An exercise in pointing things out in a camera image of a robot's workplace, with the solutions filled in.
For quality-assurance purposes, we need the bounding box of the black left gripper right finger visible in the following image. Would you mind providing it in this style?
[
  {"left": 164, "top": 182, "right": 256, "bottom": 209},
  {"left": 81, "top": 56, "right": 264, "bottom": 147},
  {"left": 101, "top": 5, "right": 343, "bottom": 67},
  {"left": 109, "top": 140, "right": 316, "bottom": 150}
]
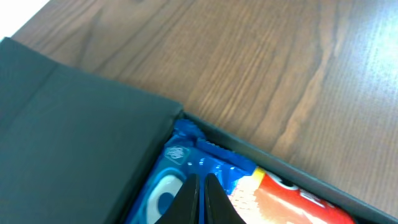
[{"left": 205, "top": 174, "right": 246, "bottom": 224}]

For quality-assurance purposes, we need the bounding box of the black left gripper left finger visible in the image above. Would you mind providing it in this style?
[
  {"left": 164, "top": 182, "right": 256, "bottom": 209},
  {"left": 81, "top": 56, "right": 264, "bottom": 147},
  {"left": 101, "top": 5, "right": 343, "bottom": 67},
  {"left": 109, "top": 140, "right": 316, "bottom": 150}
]
[{"left": 155, "top": 174, "right": 200, "bottom": 224}]

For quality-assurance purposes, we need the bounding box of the red Pringles can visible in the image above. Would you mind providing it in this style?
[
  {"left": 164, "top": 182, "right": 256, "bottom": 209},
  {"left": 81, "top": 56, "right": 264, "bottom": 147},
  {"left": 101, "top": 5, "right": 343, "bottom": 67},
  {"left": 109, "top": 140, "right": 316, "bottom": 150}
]
[{"left": 228, "top": 167, "right": 355, "bottom": 224}]

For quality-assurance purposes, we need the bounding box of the blue Oreo cookie pack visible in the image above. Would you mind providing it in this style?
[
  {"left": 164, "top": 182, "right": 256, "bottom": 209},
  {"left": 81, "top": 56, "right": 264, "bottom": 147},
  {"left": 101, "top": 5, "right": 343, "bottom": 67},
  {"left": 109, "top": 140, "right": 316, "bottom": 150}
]
[{"left": 125, "top": 119, "right": 256, "bottom": 224}]

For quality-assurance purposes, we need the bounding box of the dark green box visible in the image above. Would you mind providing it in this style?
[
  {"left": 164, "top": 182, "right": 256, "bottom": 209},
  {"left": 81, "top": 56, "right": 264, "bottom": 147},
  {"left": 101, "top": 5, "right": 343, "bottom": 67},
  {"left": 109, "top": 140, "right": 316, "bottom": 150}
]
[{"left": 1, "top": 38, "right": 397, "bottom": 223}]

